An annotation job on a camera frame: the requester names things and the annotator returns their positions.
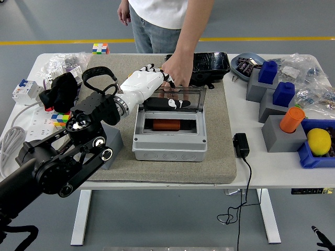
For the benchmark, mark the person's right hand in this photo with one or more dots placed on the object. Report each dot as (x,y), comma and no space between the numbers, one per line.
(124,14)

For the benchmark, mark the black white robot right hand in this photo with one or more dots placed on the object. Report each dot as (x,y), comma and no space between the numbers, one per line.
(320,236)

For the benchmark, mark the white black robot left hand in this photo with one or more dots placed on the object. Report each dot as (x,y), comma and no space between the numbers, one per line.
(141,83)

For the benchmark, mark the person's left hand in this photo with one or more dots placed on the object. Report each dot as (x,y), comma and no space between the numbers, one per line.
(179,70)

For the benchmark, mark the orange cylinder battery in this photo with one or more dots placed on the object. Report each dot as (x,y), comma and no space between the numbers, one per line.
(291,120)
(166,125)

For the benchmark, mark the grey block with round hole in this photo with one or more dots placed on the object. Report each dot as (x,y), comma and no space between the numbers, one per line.
(115,141)

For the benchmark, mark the grey electrical box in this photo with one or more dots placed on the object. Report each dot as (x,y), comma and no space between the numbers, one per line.
(170,154)

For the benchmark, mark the person's left forearm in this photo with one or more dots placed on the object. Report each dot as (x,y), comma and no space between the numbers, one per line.
(193,31)

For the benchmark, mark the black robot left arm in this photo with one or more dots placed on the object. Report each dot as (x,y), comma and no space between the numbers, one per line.
(52,167)

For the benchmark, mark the black plastic tray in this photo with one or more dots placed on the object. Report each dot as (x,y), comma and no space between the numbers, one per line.
(212,62)

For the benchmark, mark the person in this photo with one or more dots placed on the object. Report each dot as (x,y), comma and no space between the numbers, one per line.
(159,15)

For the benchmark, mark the colourful puzzle cube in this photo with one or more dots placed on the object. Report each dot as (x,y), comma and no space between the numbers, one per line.
(58,119)
(100,48)

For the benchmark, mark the black table control panel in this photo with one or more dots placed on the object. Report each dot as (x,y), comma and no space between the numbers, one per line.
(306,191)

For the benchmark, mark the white table leg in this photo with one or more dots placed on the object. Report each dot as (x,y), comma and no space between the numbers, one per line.
(269,217)
(81,217)

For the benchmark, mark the small grey metal clip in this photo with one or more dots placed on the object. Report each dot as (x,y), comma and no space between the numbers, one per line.
(234,78)

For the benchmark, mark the grey-brown mat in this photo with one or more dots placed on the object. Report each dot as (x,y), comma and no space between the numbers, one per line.
(214,117)

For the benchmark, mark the dark packets in dish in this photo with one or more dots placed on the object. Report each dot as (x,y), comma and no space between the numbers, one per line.
(243,67)

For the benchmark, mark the clear bag of small parts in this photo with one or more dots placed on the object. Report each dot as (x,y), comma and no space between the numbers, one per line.
(76,61)
(316,94)

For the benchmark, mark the blue-grey dish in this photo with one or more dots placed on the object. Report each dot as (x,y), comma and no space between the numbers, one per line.
(246,55)

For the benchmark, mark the small silver packet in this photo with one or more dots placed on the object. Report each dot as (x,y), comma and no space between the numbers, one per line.
(252,61)

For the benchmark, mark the black cloth glove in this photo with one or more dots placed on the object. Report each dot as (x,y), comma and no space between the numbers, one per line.
(64,91)

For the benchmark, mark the grey block holder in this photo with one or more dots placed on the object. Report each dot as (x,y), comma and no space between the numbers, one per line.
(255,90)
(267,109)
(274,138)

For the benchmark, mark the blue plastic bin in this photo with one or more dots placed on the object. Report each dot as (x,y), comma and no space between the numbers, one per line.
(306,157)

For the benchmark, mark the blue block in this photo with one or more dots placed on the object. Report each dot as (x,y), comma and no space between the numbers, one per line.
(268,72)
(284,95)

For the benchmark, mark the yellow lemon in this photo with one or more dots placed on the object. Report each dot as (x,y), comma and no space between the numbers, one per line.
(319,142)

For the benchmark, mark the black power adapter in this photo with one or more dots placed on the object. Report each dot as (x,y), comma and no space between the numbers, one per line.
(240,145)

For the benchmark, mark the dark packets stack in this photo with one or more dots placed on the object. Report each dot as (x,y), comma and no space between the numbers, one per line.
(332,136)

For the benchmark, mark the clear bag with white label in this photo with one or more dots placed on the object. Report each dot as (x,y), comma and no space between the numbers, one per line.
(289,70)

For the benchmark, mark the white power strip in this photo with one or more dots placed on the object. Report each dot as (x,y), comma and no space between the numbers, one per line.
(39,125)

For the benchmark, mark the white circuit breaker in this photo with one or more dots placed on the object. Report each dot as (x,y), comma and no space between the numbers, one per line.
(26,90)

